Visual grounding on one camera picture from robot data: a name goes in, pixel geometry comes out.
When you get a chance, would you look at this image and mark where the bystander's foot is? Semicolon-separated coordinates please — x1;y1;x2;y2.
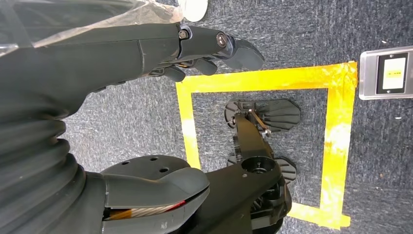
177;0;209;22

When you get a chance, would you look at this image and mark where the yellow floor tape square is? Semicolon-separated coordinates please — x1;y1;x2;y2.
175;61;359;231

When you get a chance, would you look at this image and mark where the black robot foot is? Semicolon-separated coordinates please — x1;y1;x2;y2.
225;98;301;185

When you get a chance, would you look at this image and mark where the black robot leg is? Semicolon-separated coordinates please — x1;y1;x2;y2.
180;111;293;234

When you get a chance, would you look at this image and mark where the silver floor socket box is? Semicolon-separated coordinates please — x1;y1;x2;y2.
358;45;413;101

